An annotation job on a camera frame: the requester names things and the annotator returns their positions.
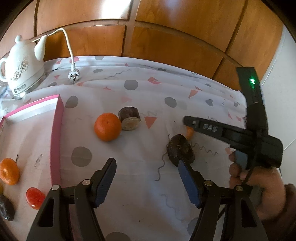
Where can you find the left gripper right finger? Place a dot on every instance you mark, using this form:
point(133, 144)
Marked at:
point(241, 221)

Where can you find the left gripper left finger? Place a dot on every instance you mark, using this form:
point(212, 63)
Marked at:
point(52, 221)

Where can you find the dark round mangosteen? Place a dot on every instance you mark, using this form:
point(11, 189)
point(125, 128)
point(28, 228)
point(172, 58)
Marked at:
point(6, 208)

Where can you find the dark brown oval fruit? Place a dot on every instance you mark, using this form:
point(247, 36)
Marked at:
point(180, 149)

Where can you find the patterned white tablecloth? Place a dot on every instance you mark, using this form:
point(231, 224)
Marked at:
point(146, 200)

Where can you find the small red tomato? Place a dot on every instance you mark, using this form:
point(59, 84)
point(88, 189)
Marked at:
point(35, 198)

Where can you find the white ceramic electric kettle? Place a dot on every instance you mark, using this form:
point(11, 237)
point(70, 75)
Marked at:
point(24, 66)

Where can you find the pink shallow box tray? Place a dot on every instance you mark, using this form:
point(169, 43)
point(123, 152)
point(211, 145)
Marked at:
point(31, 136)

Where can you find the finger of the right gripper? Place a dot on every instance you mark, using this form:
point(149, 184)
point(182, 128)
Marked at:
point(208, 127)

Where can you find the orange tangerine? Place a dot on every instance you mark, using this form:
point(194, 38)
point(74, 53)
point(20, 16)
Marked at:
point(107, 127)
point(9, 171)

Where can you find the orange carrot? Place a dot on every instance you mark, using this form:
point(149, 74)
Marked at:
point(189, 133)

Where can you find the small dark cut log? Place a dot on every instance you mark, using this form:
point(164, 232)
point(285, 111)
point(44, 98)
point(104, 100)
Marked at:
point(129, 118)

